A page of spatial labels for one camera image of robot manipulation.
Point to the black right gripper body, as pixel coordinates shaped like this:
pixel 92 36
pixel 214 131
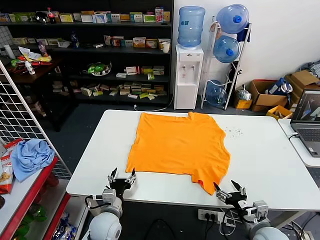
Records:
pixel 233 198

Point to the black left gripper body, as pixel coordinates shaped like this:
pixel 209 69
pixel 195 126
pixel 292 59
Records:
pixel 122 185

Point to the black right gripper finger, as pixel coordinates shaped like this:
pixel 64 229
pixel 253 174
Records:
pixel 220 192
pixel 240 189

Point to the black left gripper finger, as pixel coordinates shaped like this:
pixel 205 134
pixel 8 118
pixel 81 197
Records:
pixel 112 177
pixel 131 178

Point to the orange t-shirt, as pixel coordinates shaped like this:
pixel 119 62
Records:
pixel 175 145

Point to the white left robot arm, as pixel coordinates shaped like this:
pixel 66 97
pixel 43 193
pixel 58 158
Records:
pixel 105 225

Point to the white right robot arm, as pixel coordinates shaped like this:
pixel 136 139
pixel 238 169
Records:
pixel 267 232

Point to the grey blue clothes pile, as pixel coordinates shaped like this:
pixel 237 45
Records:
pixel 311 67

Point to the white power strip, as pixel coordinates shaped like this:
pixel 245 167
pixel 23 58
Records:
pixel 212 215

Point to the large white table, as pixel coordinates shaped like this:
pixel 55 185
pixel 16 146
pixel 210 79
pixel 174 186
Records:
pixel 255 165

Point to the blue white snack pack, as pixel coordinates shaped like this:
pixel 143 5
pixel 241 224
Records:
pixel 65 227

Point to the small white side table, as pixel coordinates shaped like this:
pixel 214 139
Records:
pixel 303 158

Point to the green plastic bottle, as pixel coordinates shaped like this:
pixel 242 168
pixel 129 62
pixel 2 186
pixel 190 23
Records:
pixel 37 212

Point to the light blue crumpled garment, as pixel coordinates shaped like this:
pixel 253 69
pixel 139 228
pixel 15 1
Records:
pixel 31 160

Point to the small yellow box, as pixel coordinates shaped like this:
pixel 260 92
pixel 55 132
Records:
pixel 243 104

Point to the red and white rack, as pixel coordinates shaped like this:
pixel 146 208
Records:
pixel 27 190

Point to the yellow plastic crate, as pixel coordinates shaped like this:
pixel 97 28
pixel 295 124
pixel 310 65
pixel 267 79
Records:
pixel 278 111

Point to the grey open laptop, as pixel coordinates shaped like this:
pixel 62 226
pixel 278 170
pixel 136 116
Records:
pixel 308 130

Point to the open brown cardboard box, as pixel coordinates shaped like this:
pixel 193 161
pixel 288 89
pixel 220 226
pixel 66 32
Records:
pixel 272 101

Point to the clear plastic bag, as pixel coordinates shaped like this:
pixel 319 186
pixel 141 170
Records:
pixel 243 94

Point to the blue racked water jug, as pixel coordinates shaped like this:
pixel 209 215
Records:
pixel 231 17
pixel 216 95
pixel 225 48

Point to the red snack bag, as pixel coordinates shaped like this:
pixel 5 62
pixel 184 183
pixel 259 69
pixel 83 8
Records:
pixel 6 177

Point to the white red flat box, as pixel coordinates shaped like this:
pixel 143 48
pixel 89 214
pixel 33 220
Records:
pixel 132 70

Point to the blue bag in box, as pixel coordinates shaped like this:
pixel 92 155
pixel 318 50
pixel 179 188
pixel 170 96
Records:
pixel 277 87

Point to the bowl with green fruit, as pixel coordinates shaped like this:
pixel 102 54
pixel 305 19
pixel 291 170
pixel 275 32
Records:
pixel 97 68

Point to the white water dispenser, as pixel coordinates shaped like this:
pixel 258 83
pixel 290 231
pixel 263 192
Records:
pixel 186 82

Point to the white metal jug rack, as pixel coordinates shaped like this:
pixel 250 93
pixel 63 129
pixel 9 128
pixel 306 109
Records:
pixel 237 75

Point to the black shelf unit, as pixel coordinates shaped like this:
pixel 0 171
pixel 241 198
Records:
pixel 125 53

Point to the dark wooden table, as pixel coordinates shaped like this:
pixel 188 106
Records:
pixel 37 75

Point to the stacked brown cardboard boxes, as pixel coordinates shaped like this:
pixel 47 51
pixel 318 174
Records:
pixel 303 78

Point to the white paper cup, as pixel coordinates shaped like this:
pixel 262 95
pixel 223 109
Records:
pixel 165 47

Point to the small white bottle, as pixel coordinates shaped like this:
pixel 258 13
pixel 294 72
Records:
pixel 30 68

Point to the orange white medicine box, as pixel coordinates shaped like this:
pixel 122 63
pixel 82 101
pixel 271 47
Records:
pixel 139 42

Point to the red white medicine box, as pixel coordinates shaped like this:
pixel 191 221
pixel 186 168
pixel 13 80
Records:
pixel 151 43

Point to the dark blue bottle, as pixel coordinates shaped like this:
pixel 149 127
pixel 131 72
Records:
pixel 74 41

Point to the yellow paper pile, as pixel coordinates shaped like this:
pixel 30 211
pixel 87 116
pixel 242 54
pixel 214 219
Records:
pixel 37 57

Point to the purple drink bottle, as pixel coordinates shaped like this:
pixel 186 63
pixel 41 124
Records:
pixel 43 49

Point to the blue upright water jug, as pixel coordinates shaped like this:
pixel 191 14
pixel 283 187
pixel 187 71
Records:
pixel 191 27

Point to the white cylinder flask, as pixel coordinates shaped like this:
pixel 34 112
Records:
pixel 9 51

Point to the pink upright box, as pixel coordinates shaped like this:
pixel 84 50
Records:
pixel 159 15

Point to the cola bottle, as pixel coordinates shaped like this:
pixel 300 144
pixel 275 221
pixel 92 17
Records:
pixel 51 16

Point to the shiny black bowl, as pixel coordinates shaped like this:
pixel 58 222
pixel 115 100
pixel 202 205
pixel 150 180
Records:
pixel 41 17

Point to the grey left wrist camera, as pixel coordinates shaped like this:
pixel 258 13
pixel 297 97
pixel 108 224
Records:
pixel 109 195

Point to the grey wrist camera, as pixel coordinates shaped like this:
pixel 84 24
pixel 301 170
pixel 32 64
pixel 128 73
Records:
pixel 109 195
pixel 260 210

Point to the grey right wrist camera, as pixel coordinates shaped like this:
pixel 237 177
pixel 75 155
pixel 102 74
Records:
pixel 260 210

